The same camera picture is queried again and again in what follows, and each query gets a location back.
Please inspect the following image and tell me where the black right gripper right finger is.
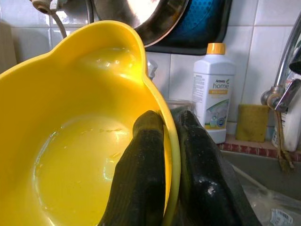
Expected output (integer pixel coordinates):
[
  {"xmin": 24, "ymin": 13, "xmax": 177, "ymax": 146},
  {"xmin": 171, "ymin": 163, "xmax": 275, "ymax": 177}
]
[{"xmin": 175, "ymin": 110, "xmax": 261, "ymax": 226}]

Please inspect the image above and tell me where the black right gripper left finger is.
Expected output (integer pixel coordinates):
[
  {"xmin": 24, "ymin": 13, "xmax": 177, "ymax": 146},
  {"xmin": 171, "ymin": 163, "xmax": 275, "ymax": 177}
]
[{"xmin": 98, "ymin": 110, "xmax": 166, "ymax": 226}]

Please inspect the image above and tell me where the yellow plastic bowl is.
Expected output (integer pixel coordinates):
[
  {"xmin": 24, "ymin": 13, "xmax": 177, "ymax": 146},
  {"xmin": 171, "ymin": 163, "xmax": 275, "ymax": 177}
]
[{"xmin": 0, "ymin": 20, "xmax": 181, "ymax": 226}]

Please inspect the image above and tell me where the stainless steel sink basin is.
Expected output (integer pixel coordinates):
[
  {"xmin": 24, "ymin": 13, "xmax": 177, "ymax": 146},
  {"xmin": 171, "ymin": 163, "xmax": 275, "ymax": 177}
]
[{"xmin": 220, "ymin": 150, "xmax": 301, "ymax": 226}]

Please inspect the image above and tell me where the clear plastic bag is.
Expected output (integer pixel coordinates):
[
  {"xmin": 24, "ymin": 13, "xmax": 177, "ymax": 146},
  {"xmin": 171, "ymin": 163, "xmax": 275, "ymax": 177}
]
[{"xmin": 239, "ymin": 183, "xmax": 301, "ymax": 226}]

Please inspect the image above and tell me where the yellow sponge block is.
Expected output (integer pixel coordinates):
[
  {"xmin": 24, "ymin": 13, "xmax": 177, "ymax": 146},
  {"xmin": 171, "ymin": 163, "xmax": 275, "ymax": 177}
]
[{"xmin": 236, "ymin": 104, "xmax": 269, "ymax": 143}]

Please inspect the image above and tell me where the clear measuring jug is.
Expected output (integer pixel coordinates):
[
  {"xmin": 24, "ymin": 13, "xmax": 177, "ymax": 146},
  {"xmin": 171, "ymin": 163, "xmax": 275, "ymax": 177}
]
[{"xmin": 166, "ymin": 98, "xmax": 196, "ymax": 116}]

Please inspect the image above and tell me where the white detergent bottle yellow cap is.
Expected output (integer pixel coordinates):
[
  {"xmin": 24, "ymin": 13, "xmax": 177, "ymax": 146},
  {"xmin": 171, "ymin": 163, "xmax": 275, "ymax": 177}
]
[{"xmin": 191, "ymin": 42, "xmax": 237, "ymax": 144}]

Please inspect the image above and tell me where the chrome sink faucet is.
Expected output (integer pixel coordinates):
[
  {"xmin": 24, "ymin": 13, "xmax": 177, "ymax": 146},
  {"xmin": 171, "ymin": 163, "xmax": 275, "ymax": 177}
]
[{"xmin": 260, "ymin": 17, "xmax": 301, "ymax": 113}]

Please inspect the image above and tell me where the hanging steel pan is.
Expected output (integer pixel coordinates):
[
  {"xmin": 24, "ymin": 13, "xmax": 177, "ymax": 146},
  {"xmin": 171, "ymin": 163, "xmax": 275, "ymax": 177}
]
[{"xmin": 93, "ymin": 0, "xmax": 190, "ymax": 47}]

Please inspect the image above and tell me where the brown rubber strap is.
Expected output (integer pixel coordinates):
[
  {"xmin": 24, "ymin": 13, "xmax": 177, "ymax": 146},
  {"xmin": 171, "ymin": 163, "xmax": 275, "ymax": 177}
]
[{"xmin": 275, "ymin": 110, "xmax": 294, "ymax": 170}]

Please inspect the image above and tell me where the curved cream hose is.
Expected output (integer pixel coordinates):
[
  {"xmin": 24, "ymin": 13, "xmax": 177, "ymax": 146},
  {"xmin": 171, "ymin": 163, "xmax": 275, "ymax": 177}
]
[{"xmin": 50, "ymin": 11, "xmax": 68, "ymax": 40}]

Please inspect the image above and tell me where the cream wall tap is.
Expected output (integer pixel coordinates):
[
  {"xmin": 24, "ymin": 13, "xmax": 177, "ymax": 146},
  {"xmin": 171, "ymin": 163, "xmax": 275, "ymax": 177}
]
[{"xmin": 30, "ymin": 0, "xmax": 95, "ymax": 40}]

